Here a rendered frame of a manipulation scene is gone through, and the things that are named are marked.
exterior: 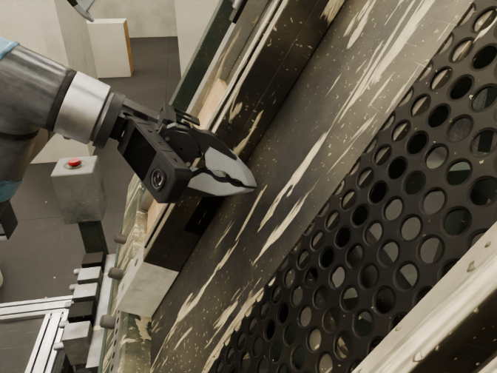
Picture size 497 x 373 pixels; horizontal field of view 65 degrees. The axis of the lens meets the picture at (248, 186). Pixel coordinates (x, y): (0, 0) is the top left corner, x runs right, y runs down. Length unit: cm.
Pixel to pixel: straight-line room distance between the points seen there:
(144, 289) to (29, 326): 115
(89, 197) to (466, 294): 119
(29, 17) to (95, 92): 286
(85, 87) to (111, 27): 547
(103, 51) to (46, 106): 556
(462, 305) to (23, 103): 43
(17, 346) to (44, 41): 220
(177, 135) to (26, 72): 17
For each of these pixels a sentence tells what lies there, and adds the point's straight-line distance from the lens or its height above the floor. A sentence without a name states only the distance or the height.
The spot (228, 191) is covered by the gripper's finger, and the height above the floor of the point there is 122.
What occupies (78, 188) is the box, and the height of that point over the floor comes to 88.
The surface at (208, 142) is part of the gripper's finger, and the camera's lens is 48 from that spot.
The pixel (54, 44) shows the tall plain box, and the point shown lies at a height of 94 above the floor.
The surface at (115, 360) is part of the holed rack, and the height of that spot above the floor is 89.
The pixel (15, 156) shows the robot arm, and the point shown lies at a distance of 52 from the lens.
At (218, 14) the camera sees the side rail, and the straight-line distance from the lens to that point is 117.
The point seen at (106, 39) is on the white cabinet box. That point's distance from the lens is 598.
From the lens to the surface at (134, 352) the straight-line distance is 76.
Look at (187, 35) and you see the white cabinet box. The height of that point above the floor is 73.
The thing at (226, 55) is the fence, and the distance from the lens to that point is 94.
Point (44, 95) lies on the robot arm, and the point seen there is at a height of 136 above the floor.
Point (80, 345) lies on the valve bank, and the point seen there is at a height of 74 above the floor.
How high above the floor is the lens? 149
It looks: 31 degrees down
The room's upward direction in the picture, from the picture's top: straight up
